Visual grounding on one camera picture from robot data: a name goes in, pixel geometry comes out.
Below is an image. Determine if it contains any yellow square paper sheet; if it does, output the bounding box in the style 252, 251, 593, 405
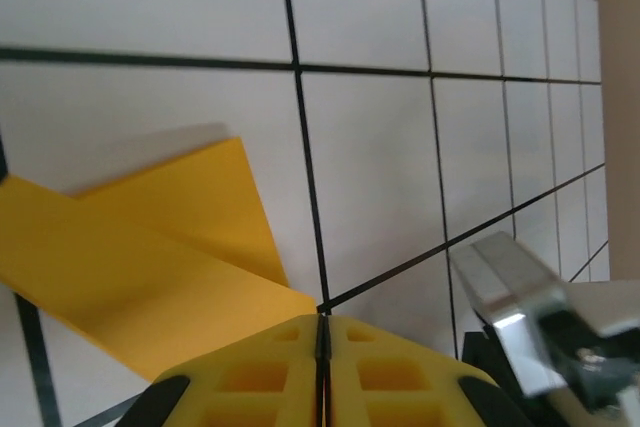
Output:
0, 135, 318, 383

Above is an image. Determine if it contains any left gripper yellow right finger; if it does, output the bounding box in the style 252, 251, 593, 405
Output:
322, 314, 526, 427

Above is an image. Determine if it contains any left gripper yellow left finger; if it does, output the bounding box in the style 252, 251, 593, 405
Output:
117, 313, 320, 427

